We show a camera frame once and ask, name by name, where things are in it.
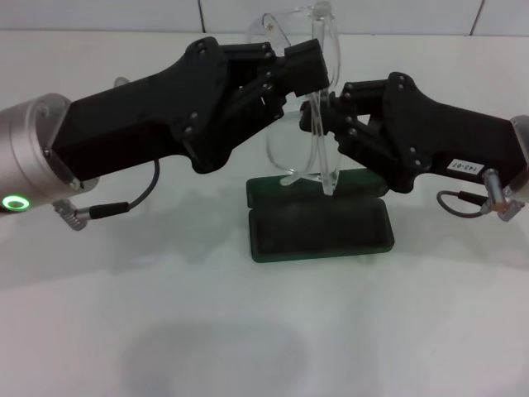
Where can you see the green glasses case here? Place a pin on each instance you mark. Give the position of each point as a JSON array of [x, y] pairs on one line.
[[322, 235]]

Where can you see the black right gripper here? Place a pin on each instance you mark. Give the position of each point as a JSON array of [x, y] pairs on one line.
[[434, 136]]

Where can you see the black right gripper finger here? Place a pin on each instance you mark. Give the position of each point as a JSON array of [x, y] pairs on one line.
[[308, 84], [306, 58]]

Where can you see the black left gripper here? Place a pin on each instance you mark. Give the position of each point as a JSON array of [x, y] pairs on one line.
[[144, 120]]

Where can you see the clear plastic glasses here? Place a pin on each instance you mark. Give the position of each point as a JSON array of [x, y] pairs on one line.
[[326, 165]]

